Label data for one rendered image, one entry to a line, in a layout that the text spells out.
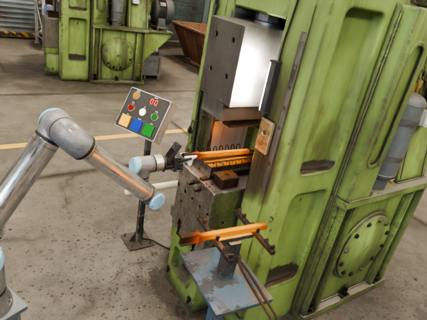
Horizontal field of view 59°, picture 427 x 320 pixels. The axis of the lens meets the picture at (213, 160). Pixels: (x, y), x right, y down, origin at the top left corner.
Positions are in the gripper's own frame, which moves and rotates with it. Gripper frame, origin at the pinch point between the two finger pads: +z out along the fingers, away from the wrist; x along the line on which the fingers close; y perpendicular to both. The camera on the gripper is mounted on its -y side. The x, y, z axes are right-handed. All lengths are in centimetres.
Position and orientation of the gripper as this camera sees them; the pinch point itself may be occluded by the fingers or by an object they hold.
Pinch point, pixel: (194, 154)
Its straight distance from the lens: 211.0
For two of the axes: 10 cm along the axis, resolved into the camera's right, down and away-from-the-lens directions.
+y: -1.6, 8.9, 4.4
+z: 8.3, -1.2, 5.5
